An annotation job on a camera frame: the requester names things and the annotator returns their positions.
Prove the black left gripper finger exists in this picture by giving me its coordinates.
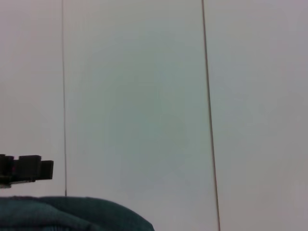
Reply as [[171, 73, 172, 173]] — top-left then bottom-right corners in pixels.
[[0, 154, 54, 185]]

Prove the dark teal fabric lunch bag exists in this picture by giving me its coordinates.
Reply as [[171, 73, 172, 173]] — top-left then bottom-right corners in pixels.
[[0, 195, 154, 231]]

